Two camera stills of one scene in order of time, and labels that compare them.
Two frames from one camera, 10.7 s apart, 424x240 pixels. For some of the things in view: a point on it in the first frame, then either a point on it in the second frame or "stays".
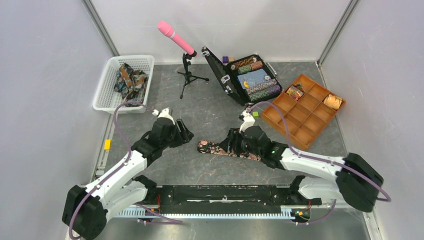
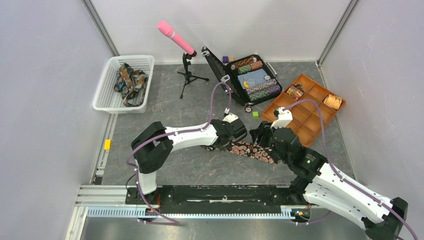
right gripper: (232, 139) to (264, 130)
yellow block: (107, 144) stays
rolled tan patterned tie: (333, 101) stays
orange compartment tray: (308, 108) stays
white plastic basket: (107, 98) stays
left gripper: (185, 135) to (226, 146)
